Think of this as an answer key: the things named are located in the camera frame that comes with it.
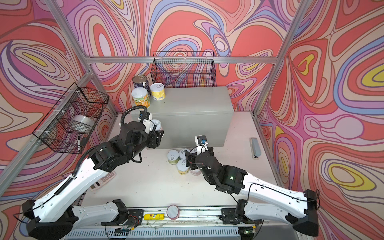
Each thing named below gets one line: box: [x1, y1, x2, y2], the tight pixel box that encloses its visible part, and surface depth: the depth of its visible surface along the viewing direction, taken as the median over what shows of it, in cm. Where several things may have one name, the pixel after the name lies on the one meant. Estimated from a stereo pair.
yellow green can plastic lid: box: [131, 87, 151, 108], surface depth 71 cm
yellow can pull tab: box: [150, 82, 166, 101], surface depth 78 cm
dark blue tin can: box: [132, 74, 152, 98], surface depth 75 cm
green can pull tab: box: [167, 149, 179, 165], surface depth 91 cm
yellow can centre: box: [176, 159, 190, 175], surface depth 88 cm
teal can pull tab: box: [179, 148, 190, 159], surface depth 93 cm
